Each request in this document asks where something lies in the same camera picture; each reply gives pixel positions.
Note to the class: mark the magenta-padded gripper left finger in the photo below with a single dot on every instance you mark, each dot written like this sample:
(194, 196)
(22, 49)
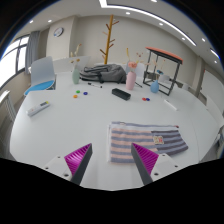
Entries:
(77, 159)

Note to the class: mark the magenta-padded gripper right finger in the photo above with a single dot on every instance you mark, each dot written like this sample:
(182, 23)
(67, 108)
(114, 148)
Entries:
(146, 159)

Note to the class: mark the green round magnet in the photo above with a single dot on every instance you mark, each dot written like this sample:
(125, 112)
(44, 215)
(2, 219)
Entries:
(78, 91)

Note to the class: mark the blue vase with dried stems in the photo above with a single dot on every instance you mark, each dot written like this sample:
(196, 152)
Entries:
(154, 87)

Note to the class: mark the yellow wooden coat rack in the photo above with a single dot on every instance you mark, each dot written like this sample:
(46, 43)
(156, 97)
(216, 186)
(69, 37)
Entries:
(108, 40)

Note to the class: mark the white remote control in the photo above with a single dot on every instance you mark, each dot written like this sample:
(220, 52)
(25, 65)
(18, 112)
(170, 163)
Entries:
(38, 108)

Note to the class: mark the orange round magnet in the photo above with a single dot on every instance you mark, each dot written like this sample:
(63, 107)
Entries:
(75, 96)

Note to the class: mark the round wall clock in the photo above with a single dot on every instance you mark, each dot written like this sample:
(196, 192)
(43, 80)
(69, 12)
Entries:
(58, 32)

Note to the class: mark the black marker pen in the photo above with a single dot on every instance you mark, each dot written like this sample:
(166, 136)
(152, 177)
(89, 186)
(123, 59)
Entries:
(94, 85)

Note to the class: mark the striped pink grey towel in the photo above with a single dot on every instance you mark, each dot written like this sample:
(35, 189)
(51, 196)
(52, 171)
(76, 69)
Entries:
(133, 136)

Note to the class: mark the window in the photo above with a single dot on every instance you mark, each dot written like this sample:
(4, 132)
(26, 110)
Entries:
(10, 61)

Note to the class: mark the green vase with dried stems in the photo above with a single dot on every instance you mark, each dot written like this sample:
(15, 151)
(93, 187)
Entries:
(76, 77)

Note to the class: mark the plain white chair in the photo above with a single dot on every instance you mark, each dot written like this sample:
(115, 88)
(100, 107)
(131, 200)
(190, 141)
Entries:
(140, 69)

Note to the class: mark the ceiling light strip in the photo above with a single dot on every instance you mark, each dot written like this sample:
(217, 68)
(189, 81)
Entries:
(156, 18)

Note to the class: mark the blue round magnet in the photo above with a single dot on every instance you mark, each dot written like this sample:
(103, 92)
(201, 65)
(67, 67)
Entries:
(147, 99)
(85, 93)

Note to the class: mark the red round magnet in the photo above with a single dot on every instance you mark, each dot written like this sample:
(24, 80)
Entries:
(143, 99)

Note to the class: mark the grey curtain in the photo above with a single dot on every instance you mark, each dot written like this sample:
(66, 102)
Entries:
(32, 51)

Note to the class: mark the white chair with blue cushion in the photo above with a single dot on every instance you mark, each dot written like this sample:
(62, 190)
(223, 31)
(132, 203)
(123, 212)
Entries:
(41, 76)

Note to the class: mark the white side table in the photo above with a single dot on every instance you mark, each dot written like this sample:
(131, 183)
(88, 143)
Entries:
(6, 103)

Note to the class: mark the orange-topped black frame table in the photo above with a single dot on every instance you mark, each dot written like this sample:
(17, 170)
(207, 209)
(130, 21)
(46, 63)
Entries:
(166, 53)

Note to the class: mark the grey backpack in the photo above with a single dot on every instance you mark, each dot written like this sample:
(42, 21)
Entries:
(105, 73)

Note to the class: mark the black rectangular box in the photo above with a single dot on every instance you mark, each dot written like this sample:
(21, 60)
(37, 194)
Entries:
(121, 94)

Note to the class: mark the recessed ceiling spotlights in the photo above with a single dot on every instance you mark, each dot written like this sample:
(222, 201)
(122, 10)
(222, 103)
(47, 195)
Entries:
(128, 13)

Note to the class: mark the white marker pen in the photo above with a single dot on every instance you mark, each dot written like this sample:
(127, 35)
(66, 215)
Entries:
(170, 104)

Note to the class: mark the pink vase with flower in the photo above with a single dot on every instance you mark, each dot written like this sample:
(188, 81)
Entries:
(131, 81)

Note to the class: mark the white wall board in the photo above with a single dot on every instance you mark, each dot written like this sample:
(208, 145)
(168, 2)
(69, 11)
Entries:
(213, 88)

